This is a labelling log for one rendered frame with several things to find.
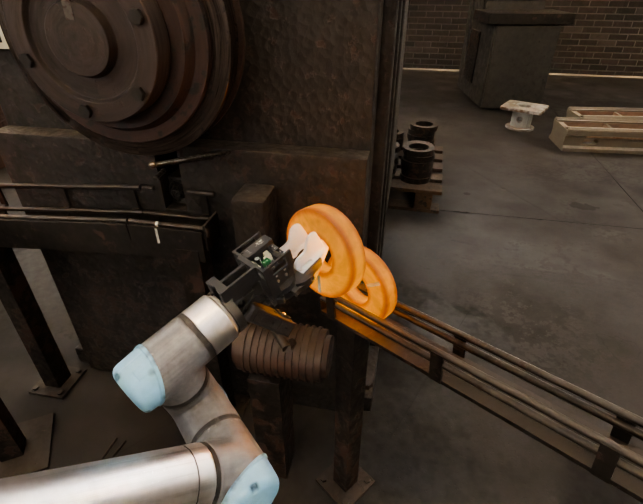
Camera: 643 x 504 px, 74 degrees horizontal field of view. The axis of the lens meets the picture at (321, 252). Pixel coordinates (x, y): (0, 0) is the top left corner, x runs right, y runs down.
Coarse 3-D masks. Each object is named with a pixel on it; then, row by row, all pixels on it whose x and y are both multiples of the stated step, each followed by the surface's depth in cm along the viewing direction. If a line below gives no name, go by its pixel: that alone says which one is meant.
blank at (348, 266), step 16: (304, 208) 69; (320, 208) 67; (288, 224) 73; (304, 224) 70; (320, 224) 67; (336, 224) 65; (352, 224) 66; (336, 240) 66; (352, 240) 65; (336, 256) 67; (352, 256) 65; (320, 272) 72; (336, 272) 68; (352, 272) 66; (320, 288) 73; (336, 288) 70; (352, 288) 69
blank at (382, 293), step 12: (372, 252) 78; (372, 264) 76; (384, 264) 77; (372, 276) 77; (384, 276) 76; (372, 288) 78; (384, 288) 76; (396, 288) 78; (348, 300) 85; (360, 300) 84; (372, 300) 79; (384, 300) 77; (396, 300) 79; (372, 312) 81; (384, 312) 78
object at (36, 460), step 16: (0, 400) 121; (0, 416) 119; (48, 416) 139; (0, 432) 121; (16, 432) 127; (32, 432) 134; (48, 432) 134; (0, 448) 123; (16, 448) 126; (32, 448) 130; (48, 448) 130; (0, 464) 125; (16, 464) 125; (32, 464) 125; (48, 464) 125
